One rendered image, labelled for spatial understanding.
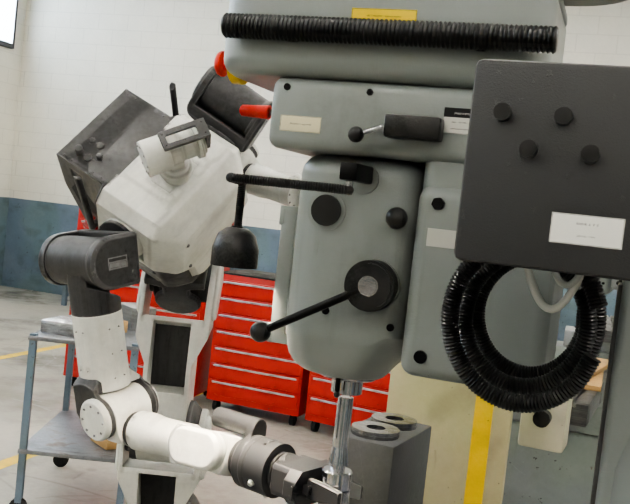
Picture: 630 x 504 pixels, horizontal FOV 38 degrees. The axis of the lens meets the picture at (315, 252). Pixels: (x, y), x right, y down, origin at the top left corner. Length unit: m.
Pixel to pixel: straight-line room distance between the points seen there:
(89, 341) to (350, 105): 0.69
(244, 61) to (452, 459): 2.10
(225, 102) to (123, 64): 10.38
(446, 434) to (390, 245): 1.95
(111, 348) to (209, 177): 0.36
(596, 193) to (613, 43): 9.59
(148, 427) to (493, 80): 0.94
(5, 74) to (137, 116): 11.01
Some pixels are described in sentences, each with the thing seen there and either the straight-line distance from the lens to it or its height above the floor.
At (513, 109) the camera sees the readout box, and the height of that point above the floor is 1.67.
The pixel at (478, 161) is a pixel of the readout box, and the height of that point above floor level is 1.62.
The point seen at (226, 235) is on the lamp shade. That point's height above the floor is 1.50.
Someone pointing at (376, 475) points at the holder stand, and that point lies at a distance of 1.67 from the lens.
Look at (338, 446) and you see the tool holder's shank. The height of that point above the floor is 1.20.
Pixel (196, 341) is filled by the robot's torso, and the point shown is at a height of 1.23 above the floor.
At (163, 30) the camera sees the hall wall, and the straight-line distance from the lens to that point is 11.98.
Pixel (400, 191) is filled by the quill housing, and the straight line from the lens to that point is 1.25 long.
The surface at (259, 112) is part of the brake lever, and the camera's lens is 1.52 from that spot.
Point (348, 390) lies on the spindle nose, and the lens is 1.36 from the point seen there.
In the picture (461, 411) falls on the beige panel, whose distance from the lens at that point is 3.13.
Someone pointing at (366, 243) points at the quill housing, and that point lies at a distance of 1.26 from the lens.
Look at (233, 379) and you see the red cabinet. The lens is 6.53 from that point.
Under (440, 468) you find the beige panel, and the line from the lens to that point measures 3.18.
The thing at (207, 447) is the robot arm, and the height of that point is 1.15.
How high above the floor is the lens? 1.56
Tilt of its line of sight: 3 degrees down
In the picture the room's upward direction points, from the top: 6 degrees clockwise
